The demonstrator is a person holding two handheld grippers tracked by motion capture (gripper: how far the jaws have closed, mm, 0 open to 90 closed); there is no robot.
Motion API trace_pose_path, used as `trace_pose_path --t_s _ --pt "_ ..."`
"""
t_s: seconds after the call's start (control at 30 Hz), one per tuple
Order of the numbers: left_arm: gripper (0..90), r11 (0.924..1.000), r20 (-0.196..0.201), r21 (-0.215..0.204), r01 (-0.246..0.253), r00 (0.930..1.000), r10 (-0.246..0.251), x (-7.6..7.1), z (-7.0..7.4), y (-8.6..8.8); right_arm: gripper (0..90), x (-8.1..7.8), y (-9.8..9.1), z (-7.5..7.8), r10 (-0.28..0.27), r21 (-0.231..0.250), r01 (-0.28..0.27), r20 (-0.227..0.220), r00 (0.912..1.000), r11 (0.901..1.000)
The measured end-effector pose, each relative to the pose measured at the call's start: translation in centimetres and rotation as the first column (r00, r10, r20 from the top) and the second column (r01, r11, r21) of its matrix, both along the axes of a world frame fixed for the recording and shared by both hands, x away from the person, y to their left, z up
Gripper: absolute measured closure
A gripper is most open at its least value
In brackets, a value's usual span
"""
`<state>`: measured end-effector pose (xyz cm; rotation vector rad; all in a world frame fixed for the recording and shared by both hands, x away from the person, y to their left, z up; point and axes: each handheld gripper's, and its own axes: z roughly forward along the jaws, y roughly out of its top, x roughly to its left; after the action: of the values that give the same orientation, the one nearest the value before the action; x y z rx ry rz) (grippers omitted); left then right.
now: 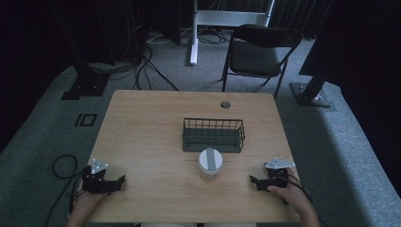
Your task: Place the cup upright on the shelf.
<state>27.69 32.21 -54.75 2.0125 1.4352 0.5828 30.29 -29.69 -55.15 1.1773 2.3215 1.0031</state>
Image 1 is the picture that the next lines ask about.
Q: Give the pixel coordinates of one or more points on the person's right hand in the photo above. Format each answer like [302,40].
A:
[290,194]

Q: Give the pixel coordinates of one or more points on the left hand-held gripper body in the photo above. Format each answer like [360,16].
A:
[94,183]

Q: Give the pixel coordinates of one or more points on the dark curtain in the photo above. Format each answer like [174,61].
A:
[299,15]

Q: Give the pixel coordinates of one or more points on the white jar with grey-striped lid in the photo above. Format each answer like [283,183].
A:
[210,164]

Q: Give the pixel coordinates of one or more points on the round grey table grommet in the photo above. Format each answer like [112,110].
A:
[225,104]

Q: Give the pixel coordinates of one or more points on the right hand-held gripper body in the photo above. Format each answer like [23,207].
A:
[277,176]

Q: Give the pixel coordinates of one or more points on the black folding chair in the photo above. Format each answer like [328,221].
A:
[255,56]

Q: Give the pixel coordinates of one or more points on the person's left hand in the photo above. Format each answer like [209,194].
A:
[90,201]

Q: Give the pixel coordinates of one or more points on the black metal stand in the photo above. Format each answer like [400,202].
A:
[86,80]
[312,91]

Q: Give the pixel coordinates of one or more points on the dark equipment cabinet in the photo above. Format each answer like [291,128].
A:
[154,22]

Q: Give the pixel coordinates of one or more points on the white metal desk frame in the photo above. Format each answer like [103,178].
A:
[220,18]

